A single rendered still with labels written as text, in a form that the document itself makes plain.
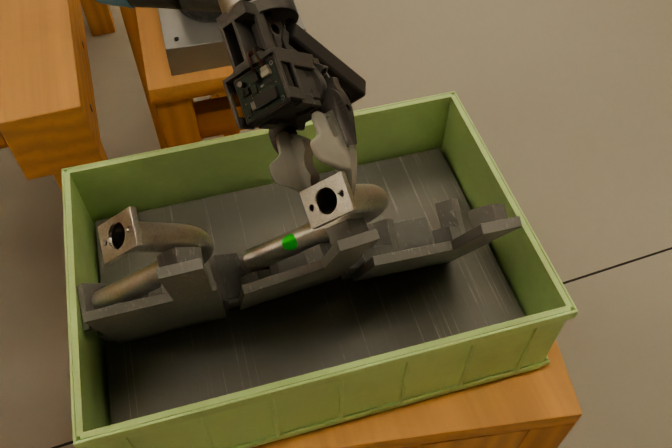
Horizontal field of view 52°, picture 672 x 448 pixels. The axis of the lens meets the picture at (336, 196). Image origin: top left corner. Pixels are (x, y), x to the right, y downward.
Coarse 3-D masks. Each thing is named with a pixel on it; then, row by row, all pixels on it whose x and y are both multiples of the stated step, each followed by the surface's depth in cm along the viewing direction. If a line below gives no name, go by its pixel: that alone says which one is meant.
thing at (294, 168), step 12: (288, 132) 70; (288, 144) 70; (300, 144) 70; (288, 156) 69; (300, 156) 70; (312, 156) 71; (276, 168) 67; (288, 168) 69; (300, 168) 70; (312, 168) 71; (276, 180) 67; (288, 180) 68; (300, 180) 70; (312, 180) 70
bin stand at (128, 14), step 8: (120, 8) 173; (128, 8) 174; (128, 16) 176; (136, 16) 176; (128, 24) 177; (136, 24) 178; (128, 32) 179; (136, 32) 180; (136, 40) 182; (136, 48) 184; (136, 56) 185; (136, 64) 188; (144, 72) 190; (144, 80) 192; (144, 88) 194; (216, 96) 209; (152, 112) 202; (160, 128) 208; (160, 136) 210; (224, 136) 220; (160, 144) 213
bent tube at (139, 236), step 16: (128, 208) 66; (112, 224) 67; (128, 224) 66; (144, 224) 68; (160, 224) 70; (176, 224) 71; (112, 240) 68; (128, 240) 65; (144, 240) 67; (160, 240) 69; (176, 240) 70; (192, 240) 72; (208, 240) 75; (112, 256) 67; (208, 256) 78; (144, 272) 83; (112, 288) 86; (128, 288) 85; (144, 288) 84; (96, 304) 88; (112, 304) 87
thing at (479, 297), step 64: (256, 192) 112; (448, 192) 112; (128, 256) 105; (256, 320) 98; (320, 320) 98; (384, 320) 98; (448, 320) 98; (128, 384) 92; (192, 384) 92; (256, 384) 92
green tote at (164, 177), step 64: (384, 128) 112; (448, 128) 114; (64, 192) 98; (128, 192) 107; (192, 192) 111; (512, 256) 100; (512, 320) 85; (320, 384) 82; (384, 384) 88; (448, 384) 94
